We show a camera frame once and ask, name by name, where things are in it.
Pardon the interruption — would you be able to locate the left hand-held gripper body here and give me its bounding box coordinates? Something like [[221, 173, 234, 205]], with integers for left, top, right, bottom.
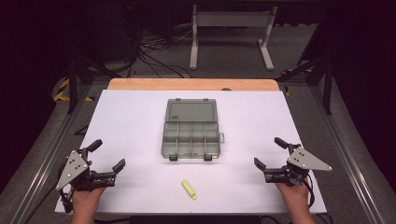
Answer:
[[55, 147, 118, 192]]

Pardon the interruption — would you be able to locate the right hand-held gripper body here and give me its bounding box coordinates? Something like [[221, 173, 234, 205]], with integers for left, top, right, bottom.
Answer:
[[263, 143, 333, 188]]

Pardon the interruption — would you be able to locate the yellow highlighter pen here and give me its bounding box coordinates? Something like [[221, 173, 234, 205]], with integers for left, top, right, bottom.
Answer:
[[180, 179, 198, 202]]

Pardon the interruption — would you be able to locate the clear plastic compartment box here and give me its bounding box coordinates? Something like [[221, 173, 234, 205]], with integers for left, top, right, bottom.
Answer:
[[161, 97, 225, 161]]

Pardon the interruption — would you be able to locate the person's left hand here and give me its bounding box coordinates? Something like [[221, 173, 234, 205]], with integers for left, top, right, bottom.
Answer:
[[71, 160, 107, 217]]

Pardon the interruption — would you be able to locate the person's right hand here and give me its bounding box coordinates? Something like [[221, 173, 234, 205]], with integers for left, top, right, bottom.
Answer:
[[275, 182, 313, 216]]

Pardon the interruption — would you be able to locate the white table mat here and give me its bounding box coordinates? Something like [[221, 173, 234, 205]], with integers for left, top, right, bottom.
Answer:
[[54, 90, 328, 216]]

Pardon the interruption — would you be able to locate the yellow black hazard tape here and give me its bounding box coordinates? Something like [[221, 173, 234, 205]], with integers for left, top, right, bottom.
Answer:
[[52, 78, 95, 103]]

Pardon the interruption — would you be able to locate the black metal stand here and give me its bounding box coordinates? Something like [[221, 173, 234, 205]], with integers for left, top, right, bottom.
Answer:
[[65, 46, 123, 115], [276, 54, 334, 117]]

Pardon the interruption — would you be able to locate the aluminium rail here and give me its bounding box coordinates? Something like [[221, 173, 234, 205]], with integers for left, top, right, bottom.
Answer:
[[307, 85, 394, 224], [8, 85, 94, 224]]

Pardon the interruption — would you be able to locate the bundle of black floor cables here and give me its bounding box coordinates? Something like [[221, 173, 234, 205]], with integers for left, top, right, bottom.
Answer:
[[125, 26, 194, 79]]

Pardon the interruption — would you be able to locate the white metal table frame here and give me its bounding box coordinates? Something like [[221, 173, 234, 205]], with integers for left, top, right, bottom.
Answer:
[[189, 4, 278, 72]]

